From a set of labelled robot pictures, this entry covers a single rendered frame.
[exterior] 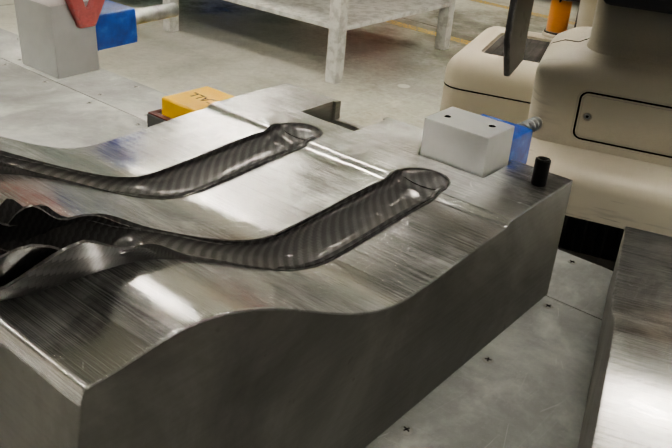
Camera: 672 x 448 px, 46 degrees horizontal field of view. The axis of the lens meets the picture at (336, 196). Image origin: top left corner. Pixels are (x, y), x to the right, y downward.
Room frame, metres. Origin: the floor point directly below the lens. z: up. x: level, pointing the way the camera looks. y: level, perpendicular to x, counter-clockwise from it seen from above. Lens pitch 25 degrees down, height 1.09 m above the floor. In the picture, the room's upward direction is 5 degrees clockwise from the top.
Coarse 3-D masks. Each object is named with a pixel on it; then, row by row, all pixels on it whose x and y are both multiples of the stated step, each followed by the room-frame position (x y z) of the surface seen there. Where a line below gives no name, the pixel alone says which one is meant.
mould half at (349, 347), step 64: (192, 128) 0.53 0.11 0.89; (256, 128) 0.54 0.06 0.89; (320, 128) 0.54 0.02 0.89; (384, 128) 0.55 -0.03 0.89; (0, 192) 0.31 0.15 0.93; (64, 192) 0.33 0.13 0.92; (256, 192) 0.44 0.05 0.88; (320, 192) 0.44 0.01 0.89; (448, 192) 0.45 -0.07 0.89; (512, 192) 0.45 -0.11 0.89; (384, 256) 0.37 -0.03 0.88; (448, 256) 0.37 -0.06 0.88; (512, 256) 0.42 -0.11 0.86; (0, 320) 0.22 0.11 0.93; (64, 320) 0.22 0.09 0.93; (128, 320) 0.22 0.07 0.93; (192, 320) 0.22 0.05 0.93; (256, 320) 0.25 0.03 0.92; (320, 320) 0.28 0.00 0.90; (384, 320) 0.32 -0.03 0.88; (448, 320) 0.37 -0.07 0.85; (512, 320) 0.44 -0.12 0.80; (0, 384) 0.21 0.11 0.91; (64, 384) 0.19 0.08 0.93; (128, 384) 0.20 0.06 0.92; (192, 384) 0.22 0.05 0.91; (256, 384) 0.25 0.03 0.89; (320, 384) 0.28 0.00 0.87; (384, 384) 0.32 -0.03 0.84
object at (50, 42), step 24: (24, 0) 0.57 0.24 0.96; (48, 0) 0.57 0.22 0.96; (24, 24) 0.58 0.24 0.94; (48, 24) 0.56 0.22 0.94; (72, 24) 0.57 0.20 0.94; (96, 24) 0.59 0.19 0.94; (120, 24) 0.60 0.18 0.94; (24, 48) 0.58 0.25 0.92; (48, 48) 0.56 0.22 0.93; (72, 48) 0.57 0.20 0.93; (96, 48) 0.58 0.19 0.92; (48, 72) 0.56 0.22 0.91; (72, 72) 0.56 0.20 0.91
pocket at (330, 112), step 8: (328, 104) 0.60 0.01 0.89; (336, 104) 0.60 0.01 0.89; (304, 112) 0.58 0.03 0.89; (312, 112) 0.58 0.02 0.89; (320, 112) 0.59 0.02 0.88; (328, 112) 0.60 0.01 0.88; (336, 112) 0.60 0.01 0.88; (328, 120) 0.60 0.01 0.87; (336, 120) 0.60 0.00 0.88; (344, 120) 0.60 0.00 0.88; (352, 128) 0.59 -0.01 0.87; (360, 128) 0.59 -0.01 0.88
